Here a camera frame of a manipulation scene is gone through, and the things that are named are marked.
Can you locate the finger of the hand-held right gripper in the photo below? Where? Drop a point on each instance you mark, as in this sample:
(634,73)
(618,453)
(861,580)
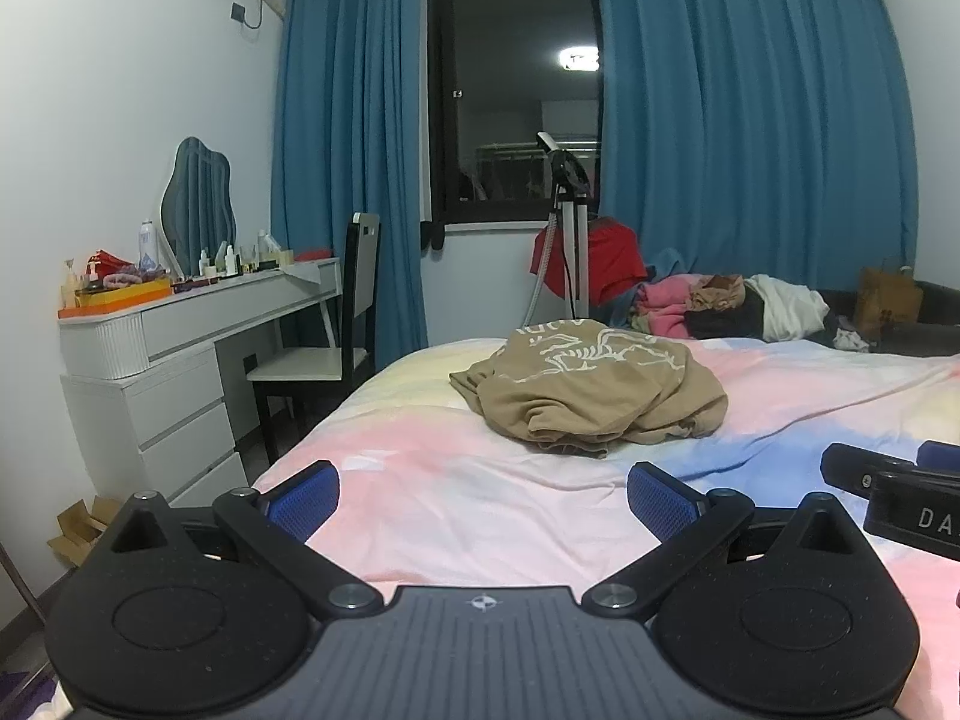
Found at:
(862,469)
(941,454)

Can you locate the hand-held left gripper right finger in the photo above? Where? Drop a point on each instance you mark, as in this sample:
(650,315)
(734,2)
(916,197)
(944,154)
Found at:
(661,501)

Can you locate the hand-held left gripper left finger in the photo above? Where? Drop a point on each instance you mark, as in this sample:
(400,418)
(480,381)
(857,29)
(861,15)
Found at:
(304,501)

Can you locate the tan printed t-shirt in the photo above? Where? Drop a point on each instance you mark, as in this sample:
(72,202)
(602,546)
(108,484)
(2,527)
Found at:
(600,382)

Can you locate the white patterned cloth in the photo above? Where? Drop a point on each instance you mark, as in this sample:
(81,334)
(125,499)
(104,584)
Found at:
(851,339)

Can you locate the brown paper bag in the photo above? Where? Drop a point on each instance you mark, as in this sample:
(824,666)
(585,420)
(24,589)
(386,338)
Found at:
(889,304)

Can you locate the white vanity desk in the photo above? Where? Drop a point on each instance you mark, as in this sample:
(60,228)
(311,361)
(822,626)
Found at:
(187,390)

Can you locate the bed with pastel sheet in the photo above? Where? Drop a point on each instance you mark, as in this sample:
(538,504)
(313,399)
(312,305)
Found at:
(487,480)

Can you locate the white garment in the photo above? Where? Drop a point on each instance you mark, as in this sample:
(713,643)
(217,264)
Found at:
(787,307)

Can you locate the black garment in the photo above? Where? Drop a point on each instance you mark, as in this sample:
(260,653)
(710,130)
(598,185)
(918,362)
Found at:
(724,324)

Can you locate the pink garment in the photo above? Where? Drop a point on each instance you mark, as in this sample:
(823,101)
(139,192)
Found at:
(664,296)

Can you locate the tan crumpled garment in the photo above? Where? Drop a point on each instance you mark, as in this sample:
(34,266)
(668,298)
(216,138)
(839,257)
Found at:
(716,292)

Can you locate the cardboard box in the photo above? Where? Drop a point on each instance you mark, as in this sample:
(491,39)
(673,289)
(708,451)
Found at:
(82,529)

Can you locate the row of cosmetic bottles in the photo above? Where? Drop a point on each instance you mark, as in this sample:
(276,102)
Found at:
(240,259)

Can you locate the red garment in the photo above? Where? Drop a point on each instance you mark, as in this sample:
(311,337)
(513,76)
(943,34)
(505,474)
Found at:
(611,255)

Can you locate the black and white chair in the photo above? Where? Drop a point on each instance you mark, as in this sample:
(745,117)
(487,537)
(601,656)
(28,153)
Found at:
(360,255)

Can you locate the silver tripod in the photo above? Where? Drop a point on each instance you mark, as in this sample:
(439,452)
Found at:
(574,240)

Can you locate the orange tray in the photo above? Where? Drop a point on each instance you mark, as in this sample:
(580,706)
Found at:
(112,301)

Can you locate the white spray can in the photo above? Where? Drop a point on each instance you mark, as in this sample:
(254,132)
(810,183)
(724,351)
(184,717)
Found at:
(146,244)

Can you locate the red pouch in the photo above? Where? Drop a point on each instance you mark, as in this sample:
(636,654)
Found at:
(112,262)

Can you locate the wavy vanity mirror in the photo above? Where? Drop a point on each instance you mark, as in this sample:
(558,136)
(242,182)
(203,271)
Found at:
(199,195)

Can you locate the blue curtain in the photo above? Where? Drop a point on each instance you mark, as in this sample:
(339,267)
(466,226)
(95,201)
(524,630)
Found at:
(750,90)
(352,127)

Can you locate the dark window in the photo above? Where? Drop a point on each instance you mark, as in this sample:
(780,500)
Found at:
(510,90)

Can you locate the grey wall socket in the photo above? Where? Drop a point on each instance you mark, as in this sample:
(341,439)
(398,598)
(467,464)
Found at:
(238,11)

